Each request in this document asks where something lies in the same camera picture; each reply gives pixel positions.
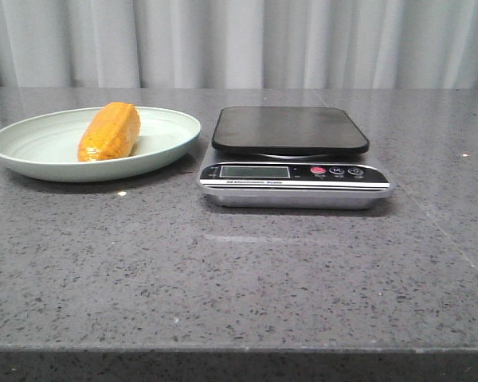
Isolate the orange corn cob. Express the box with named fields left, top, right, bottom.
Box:
left=77, top=102, right=141, bottom=162

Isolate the black silver kitchen scale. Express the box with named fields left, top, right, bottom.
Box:
left=198, top=106, right=395, bottom=209

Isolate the pale green plate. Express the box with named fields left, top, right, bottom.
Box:
left=0, top=107, right=201, bottom=182

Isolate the white pleated curtain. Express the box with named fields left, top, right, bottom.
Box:
left=0, top=1, right=478, bottom=89

